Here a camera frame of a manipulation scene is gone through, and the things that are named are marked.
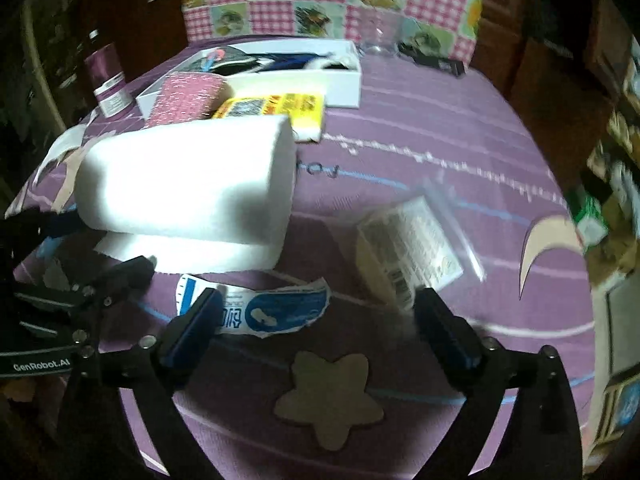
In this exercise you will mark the blue white torn wrapper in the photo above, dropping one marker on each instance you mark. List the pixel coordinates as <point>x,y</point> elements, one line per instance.
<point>280,310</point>

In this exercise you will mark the white paper towel roll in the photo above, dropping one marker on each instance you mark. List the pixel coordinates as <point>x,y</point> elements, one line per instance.
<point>175,185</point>

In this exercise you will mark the purple bottle white label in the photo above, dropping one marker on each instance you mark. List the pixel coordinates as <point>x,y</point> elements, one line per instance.
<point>102,62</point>

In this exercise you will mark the pink disc with blue tab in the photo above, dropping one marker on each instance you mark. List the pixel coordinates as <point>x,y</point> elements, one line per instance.
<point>212,56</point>

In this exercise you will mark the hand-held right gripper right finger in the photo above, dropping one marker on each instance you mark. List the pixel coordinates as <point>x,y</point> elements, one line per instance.
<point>445,340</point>

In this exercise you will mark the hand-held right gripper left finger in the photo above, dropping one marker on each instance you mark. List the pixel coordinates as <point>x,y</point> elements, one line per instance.
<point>195,332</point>

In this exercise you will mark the white cardboard box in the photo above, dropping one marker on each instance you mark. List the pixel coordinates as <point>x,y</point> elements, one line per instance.
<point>300,82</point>

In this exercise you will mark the pile of assorted clutter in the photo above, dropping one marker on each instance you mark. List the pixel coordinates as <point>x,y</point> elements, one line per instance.
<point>610,185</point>

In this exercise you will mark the pink dotted pouch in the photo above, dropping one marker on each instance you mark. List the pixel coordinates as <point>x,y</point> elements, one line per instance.
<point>190,92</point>

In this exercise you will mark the powder puff clear packet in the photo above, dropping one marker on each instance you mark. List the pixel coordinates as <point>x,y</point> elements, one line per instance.
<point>410,245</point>

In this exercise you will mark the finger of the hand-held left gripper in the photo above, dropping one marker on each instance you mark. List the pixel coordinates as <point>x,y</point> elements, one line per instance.
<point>117,272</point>
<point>37,225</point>

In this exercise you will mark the yellow printed packet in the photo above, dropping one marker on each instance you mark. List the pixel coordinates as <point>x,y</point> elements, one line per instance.
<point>285,105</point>

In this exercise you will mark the clear glass cup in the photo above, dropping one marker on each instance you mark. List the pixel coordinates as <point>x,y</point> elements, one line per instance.
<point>377,35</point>

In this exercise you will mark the brown wooden cabinet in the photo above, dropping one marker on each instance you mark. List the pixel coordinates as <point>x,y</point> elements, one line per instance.
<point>505,25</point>

